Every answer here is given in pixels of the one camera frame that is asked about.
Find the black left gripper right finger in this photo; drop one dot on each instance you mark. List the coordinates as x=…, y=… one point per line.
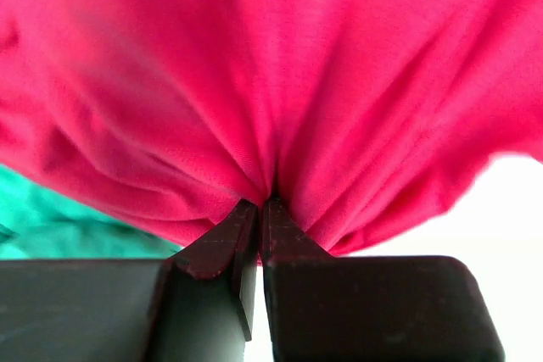
x=396, y=308

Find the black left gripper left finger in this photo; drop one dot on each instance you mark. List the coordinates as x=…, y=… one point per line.
x=196, y=305

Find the red t shirt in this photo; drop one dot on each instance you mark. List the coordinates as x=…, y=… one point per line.
x=367, y=117

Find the green t shirt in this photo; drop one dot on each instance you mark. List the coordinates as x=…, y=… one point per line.
x=38, y=223

